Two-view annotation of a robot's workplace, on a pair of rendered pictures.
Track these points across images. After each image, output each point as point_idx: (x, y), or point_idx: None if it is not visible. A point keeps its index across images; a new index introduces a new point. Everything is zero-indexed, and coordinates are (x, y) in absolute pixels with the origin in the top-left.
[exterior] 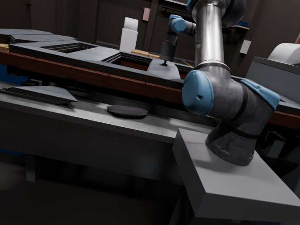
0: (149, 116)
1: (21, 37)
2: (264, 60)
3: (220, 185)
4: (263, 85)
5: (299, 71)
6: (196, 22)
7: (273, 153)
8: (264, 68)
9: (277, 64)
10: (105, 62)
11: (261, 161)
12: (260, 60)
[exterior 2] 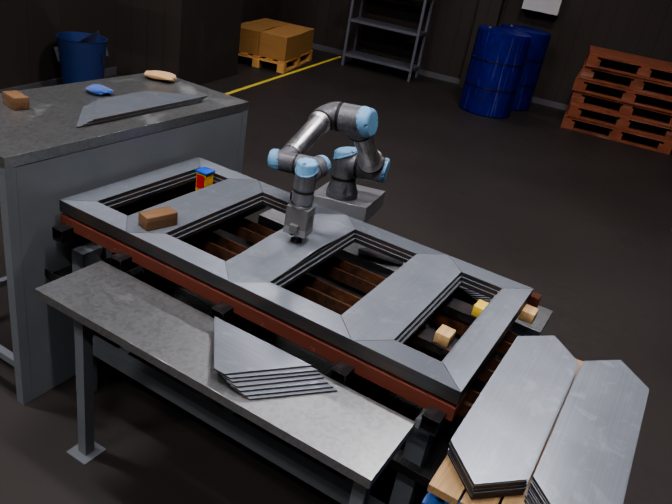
0: (355, 250)
1: (557, 353)
2: (53, 149)
3: (374, 190)
4: (87, 186)
5: (148, 130)
6: (371, 141)
7: None
8: (67, 161)
9: (99, 139)
10: (410, 250)
11: (322, 188)
12: (40, 154)
